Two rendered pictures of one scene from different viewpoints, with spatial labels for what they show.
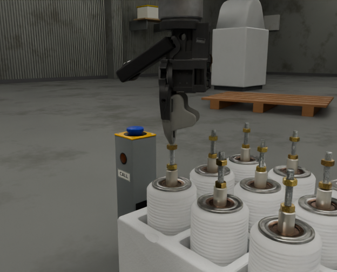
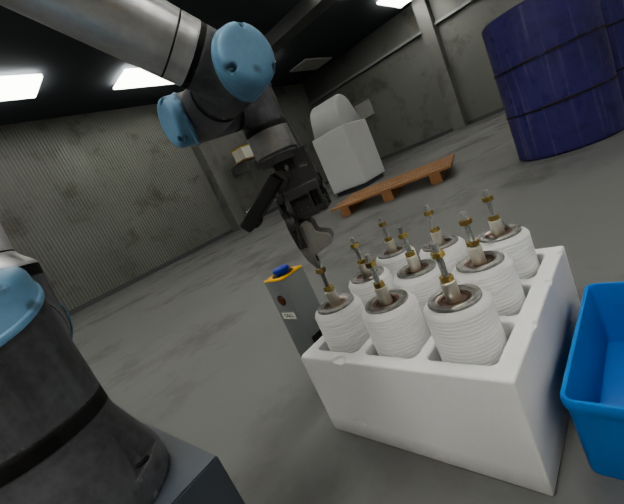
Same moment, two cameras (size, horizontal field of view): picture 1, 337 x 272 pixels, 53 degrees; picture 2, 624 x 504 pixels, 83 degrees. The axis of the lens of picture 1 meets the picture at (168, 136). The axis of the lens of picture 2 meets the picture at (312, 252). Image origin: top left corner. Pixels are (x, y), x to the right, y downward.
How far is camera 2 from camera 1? 4 cm
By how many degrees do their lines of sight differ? 2
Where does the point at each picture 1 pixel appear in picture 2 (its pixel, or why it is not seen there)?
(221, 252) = (407, 345)
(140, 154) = (295, 289)
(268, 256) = (448, 329)
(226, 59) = (336, 163)
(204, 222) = (380, 324)
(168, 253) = (360, 368)
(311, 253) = (485, 310)
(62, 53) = (180, 227)
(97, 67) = (219, 226)
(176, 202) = (347, 318)
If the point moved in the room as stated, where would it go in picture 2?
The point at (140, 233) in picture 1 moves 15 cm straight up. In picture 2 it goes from (327, 362) to (293, 290)
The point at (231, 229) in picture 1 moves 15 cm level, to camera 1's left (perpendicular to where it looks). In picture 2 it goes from (406, 320) to (318, 359)
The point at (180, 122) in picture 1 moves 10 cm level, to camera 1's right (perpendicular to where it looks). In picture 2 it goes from (317, 244) to (369, 221)
